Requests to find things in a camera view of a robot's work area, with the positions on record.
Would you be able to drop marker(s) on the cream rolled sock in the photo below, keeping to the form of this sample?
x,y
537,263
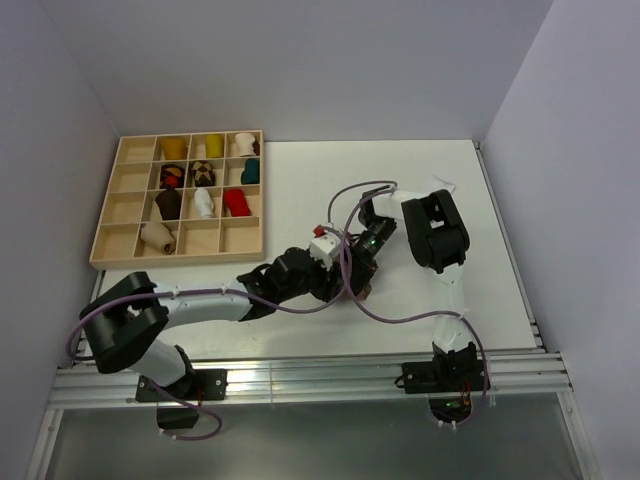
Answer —
x,y
247,145

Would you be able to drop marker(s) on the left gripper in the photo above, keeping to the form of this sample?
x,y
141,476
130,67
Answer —
x,y
331,281

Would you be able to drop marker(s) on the beige maroon sock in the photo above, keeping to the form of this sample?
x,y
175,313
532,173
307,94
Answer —
x,y
159,237

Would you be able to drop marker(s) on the white rolled sock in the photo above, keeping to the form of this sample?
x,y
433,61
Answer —
x,y
203,203

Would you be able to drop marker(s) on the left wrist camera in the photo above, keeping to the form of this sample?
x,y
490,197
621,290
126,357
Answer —
x,y
325,245

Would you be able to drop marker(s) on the brown tan checkered rolled sock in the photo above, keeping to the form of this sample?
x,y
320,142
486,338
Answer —
x,y
203,174

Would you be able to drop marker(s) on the brown red argyle rolled sock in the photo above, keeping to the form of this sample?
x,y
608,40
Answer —
x,y
171,176

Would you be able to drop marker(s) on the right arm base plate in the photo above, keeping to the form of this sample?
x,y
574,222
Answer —
x,y
428,377

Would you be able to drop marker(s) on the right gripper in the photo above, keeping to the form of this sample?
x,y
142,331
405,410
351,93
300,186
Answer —
x,y
362,268

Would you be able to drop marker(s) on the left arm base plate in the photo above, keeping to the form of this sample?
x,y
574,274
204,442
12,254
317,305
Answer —
x,y
200,385

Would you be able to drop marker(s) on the teal rolled sock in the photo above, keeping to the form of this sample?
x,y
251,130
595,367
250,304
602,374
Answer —
x,y
251,172

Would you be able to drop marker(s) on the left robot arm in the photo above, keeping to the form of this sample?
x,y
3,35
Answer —
x,y
123,325

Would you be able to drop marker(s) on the aluminium rail frame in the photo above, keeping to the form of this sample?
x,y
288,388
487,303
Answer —
x,y
310,395

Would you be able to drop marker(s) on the brown sock striped cuff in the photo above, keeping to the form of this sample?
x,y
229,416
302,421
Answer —
x,y
361,290

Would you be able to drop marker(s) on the mustard yellow rolled sock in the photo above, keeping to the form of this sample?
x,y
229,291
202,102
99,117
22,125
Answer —
x,y
173,148

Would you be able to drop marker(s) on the wooden compartment tray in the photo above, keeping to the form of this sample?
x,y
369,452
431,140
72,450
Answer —
x,y
129,203

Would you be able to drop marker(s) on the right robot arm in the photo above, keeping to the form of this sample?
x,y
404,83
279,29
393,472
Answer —
x,y
438,242

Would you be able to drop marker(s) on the dark brown rolled sock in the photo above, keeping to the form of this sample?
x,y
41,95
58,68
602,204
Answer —
x,y
169,204

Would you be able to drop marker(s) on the white sock black stripes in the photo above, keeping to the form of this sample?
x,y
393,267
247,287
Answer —
x,y
439,184

